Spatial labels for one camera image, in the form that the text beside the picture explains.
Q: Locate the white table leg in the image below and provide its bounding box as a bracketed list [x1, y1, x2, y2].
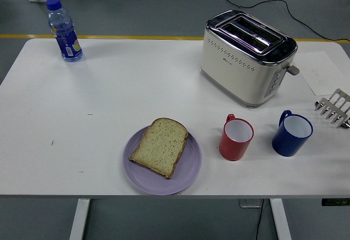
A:
[269, 198, 293, 240]
[68, 198, 91, 240]

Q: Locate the long black floor cable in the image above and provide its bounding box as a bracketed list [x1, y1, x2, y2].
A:
[215, 0, 350, 44]

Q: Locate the silver metal toast rack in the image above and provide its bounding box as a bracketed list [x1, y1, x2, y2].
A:
[314, 88, 350, 130]

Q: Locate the blue enamel mug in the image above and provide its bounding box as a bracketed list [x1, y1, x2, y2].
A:
[271, 110, 314, 157]

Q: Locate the red enamel mug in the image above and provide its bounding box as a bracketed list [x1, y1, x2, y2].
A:
[218, 113, 255, 162]

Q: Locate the bread slice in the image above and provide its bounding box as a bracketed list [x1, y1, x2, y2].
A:
[129, 118, 189, 180]

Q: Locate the cream and chrome toaster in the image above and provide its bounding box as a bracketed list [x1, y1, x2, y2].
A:
[199, 9, 301, 109]

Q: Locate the black table control box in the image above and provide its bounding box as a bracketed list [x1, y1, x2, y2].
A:
[321, 197, 350, 207]

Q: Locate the lilac round plate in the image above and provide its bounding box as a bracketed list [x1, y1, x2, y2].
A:
[122, 125, 203, 196]

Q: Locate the clear plastic bracket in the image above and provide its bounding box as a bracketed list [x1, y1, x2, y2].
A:
[238, 198, 264, 208]

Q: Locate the black cable under table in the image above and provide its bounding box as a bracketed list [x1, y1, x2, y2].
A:
[255, 198, 265, 240]

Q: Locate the white paper sheet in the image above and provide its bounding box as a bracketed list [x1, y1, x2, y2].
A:
[294, 50, 350, 97]

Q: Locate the clear water bottle blue label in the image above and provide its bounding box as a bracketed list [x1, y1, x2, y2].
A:
[45, 0, 84, 62]

